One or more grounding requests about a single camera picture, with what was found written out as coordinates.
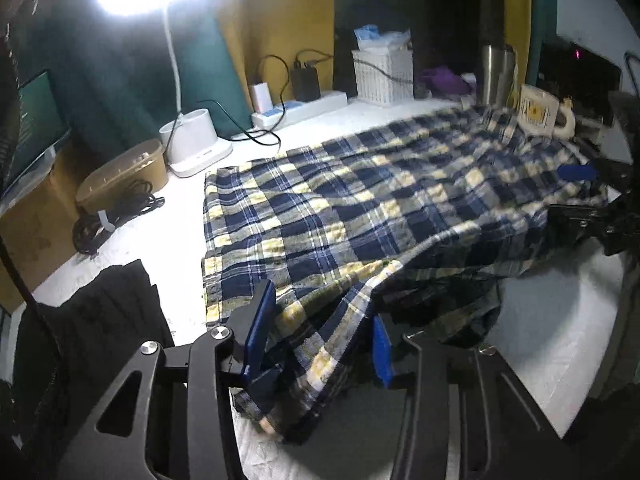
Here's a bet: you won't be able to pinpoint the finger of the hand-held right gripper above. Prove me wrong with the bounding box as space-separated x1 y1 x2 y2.
557 159 627 192
547 195 626 256

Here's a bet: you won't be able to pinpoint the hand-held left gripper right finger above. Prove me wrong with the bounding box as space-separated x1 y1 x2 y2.
371 314 576 480

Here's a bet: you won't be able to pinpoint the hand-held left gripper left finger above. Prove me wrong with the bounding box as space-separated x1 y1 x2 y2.
55 279 283 480

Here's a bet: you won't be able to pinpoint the blue yellow plaid shirt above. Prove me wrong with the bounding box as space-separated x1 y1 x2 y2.
201 102 608 448

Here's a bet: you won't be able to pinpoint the cream mug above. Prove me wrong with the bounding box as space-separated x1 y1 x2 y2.
515 85 577 140

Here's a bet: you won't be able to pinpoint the black electronic device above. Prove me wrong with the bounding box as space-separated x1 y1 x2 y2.
539 40 623 126

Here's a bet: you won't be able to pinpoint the steel tumbler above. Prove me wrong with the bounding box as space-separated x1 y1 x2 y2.
477 44 517 107

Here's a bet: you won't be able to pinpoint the purple cloth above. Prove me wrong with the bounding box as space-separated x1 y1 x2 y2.
420 66 476 97

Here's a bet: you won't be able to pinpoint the black cloth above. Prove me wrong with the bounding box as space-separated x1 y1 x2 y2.
15 260 176 411

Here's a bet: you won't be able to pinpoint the white desk lamp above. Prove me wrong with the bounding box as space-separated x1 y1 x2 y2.
92 0 236 178

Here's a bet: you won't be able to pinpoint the brown oval container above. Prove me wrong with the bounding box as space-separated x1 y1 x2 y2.
75 139 168 213

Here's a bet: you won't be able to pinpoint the white woven basket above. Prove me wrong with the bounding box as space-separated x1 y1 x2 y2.
351 46 415 107

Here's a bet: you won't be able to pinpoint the white power strip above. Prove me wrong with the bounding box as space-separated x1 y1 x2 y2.
251 91 348 128

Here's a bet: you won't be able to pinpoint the white charger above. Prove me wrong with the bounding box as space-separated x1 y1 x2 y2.
250 81 273 112

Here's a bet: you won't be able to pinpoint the blue plastic bags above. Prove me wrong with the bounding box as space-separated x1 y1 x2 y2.
354 25 412 52

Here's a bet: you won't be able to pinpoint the black charger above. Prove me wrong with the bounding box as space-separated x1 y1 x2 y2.
291 62 321 102

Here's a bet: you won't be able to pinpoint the cardboard box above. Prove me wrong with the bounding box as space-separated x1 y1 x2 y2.
0 145 101 301

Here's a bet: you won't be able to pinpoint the black box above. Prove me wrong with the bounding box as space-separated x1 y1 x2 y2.
334 27 358 98

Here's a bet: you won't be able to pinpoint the green cushion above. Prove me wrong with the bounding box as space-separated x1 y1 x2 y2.
30 5 251 146

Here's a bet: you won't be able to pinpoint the dark screen monitor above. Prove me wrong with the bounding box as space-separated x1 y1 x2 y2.
9 70 71 196

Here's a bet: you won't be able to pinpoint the black lamp cable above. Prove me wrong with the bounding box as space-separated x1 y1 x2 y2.
165 54 290 163

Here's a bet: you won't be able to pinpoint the black cable bundle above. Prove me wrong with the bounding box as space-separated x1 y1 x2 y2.
72 192 166 258

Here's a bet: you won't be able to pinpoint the black charger cable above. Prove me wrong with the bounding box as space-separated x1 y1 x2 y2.
295 49 416 84

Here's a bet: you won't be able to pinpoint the thin black cable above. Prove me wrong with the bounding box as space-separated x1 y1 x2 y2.
0 237 41 311

